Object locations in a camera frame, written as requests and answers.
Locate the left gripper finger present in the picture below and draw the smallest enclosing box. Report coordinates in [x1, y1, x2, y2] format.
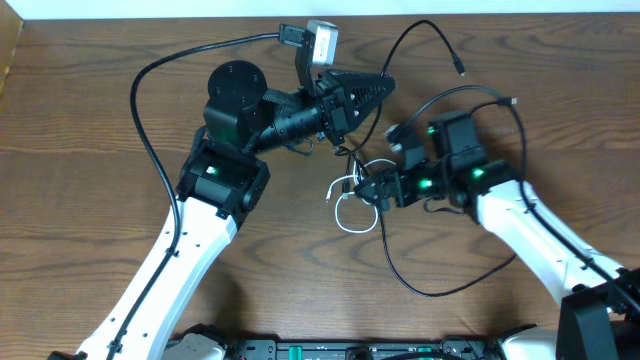
[349, 94, 386, 131]
[329, 70, 396, 107]

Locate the white usb cable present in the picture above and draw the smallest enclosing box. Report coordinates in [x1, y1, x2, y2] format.
[325, 158, 398, 235]

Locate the long black usb cable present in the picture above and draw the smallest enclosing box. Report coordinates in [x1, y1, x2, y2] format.
[344, 149, 518, 298]

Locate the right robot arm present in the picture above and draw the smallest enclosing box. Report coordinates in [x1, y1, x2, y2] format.
[355, 112, 639, 359]

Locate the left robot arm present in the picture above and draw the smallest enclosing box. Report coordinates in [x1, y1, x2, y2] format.
[74, 61, 396, 359]

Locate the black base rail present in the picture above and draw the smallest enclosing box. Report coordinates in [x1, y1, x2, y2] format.
[164, 324, 506, 360]

